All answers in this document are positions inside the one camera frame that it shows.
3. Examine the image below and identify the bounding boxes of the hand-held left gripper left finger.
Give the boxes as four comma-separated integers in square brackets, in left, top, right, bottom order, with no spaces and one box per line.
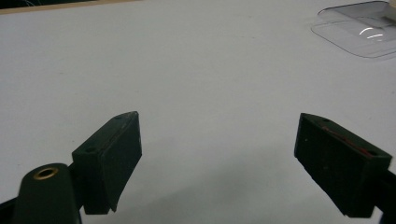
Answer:
[71,110,143,216]

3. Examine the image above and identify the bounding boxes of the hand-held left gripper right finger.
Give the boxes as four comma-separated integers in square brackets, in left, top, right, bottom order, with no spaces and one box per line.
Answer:
[293,112,393,218]

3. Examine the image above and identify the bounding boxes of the clear plastic tray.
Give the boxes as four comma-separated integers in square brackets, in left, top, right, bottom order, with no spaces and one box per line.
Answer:
[310,0,396,60]

